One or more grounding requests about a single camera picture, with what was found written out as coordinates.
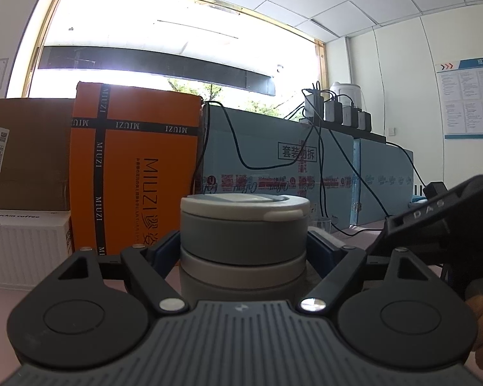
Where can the small blue object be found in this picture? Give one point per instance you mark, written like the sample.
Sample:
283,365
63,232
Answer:
418,198

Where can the large blue cardboard box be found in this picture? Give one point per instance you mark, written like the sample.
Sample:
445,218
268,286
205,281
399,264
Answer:
257,144

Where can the black power strip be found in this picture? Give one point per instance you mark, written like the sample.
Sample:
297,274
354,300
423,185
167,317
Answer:
370,136

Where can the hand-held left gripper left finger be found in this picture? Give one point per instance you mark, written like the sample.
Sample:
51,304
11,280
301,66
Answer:
161,249

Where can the orange cardboard box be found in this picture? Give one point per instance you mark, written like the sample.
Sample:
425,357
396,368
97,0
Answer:
145,136

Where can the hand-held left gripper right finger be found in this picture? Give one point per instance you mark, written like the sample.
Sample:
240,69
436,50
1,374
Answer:
326,249

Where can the white cardboard box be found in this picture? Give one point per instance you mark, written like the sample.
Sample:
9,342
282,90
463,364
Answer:
24,249

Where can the large window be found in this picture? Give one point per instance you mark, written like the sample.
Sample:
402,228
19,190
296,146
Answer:
165,40

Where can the white water kettle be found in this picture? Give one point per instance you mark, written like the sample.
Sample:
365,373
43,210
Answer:
346,90

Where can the wall poster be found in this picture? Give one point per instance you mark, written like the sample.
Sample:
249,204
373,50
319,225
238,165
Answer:
471,100

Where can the row of black chargers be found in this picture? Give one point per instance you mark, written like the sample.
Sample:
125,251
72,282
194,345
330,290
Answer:
354,169

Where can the white charger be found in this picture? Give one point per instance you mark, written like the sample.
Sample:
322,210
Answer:
314,106

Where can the small blue cardboard box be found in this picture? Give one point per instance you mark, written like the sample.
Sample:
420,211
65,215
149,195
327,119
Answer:
382,161

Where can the brown cardboard box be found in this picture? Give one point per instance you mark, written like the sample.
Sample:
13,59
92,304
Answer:
32,148

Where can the grey lidded container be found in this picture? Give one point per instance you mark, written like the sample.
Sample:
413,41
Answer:
241,233

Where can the grey charger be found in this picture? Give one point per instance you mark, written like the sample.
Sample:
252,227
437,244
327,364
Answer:
333,111
364,122
351,117

